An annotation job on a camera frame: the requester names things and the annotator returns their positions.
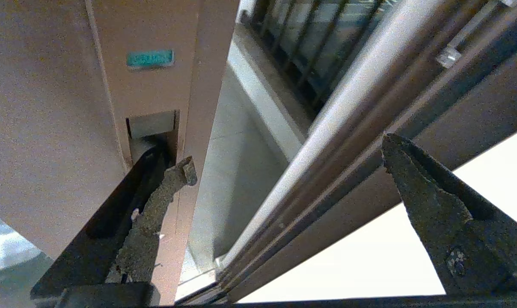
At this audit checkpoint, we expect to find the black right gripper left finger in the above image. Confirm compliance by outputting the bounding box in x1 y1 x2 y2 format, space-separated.
30 145 198 300

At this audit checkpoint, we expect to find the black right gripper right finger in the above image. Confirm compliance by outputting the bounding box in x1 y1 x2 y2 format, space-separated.
380 133 517 296

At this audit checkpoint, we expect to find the brown framed sliding glass door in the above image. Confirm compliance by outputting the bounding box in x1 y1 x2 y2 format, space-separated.
0 0 241 306

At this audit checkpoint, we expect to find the short dark stone window sill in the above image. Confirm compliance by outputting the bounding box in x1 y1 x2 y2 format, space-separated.
228 24 315 163

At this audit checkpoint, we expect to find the black balcony railing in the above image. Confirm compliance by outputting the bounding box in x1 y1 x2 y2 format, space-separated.
241 0 398 114

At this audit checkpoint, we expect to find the recessed door handle plate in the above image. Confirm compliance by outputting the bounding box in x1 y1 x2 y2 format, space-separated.
85 0 201 176

